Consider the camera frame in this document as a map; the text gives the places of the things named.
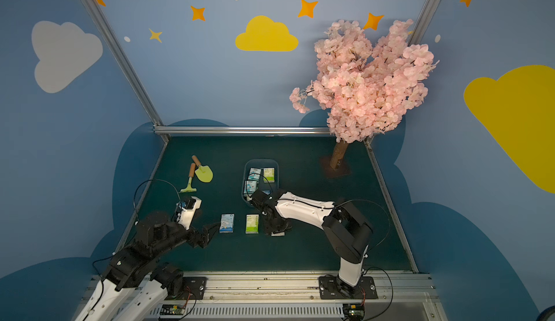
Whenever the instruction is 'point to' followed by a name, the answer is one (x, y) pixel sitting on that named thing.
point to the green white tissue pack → (252, 223)
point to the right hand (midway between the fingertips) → (277, 228)
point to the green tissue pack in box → (269, 174)
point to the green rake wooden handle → (191, 174)
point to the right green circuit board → (353, 311)
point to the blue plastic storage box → (261, 175)
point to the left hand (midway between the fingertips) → (209, 214)
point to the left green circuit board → (172, 309)
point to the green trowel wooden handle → (204, 173)
